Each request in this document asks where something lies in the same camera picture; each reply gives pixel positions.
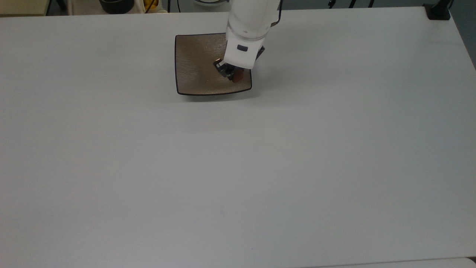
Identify square brown ceramic plate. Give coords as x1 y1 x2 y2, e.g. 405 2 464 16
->
174 33 253 96

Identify black table clamp mount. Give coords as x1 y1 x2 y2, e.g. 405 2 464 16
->
424 0 454 20

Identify beige box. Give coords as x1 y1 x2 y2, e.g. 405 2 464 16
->
0 0 51 16

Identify yellow and white object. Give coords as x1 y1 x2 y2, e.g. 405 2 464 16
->
134 0 168 14

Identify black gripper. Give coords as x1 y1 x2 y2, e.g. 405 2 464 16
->
213 60 240 83

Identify black round bowl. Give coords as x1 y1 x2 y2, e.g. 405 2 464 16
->
99 0 135 15

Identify black tripod legs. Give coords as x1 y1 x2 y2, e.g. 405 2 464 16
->
327 0 375 9

